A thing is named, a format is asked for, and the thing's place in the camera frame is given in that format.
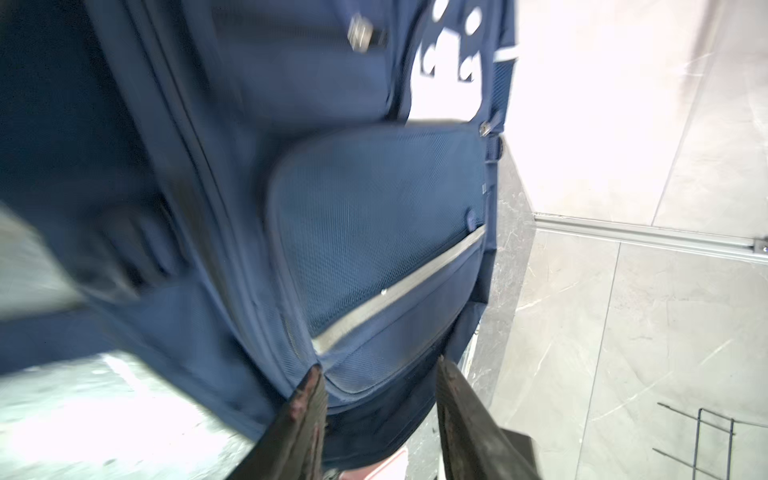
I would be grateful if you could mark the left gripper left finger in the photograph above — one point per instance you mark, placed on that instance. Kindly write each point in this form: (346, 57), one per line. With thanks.
(292, 446)

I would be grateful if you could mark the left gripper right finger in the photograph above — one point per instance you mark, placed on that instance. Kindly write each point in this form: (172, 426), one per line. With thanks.
(473, 445)

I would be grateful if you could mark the navy blue student backpack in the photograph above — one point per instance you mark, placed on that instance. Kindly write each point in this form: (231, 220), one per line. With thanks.
(286, 209)

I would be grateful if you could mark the pink pencil case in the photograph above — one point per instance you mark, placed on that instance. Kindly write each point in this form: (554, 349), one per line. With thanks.
(392, 468)

